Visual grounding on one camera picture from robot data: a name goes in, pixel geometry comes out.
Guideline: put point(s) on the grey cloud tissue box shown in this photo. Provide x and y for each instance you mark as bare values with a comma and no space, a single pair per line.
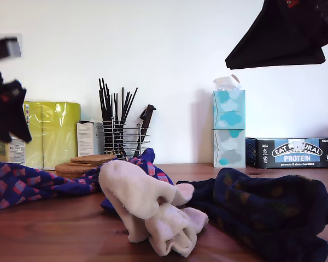
229,147

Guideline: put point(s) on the small white printed carton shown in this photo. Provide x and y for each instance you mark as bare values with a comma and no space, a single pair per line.
84,139

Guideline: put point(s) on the black Eat Natural protein box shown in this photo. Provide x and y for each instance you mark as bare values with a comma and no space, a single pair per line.
289,152

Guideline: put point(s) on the cream white sock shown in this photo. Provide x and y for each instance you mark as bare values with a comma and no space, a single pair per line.
175,234
131,185

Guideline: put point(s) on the blue cloud tissue box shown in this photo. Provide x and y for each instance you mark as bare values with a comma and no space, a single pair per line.
229,109

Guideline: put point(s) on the thin black chopstick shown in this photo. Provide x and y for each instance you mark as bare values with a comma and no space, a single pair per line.
105,100
125,102
109,108
114,108
117,108
132,100
122,105
101,100
128,102

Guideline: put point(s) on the white tissue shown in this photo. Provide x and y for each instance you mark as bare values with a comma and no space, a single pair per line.
224,82

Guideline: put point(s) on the white wall light switch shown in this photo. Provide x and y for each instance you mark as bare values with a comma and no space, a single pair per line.
20,54

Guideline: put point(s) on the yellow-green kitchen roll pack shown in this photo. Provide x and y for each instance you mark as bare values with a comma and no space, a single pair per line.
54,131

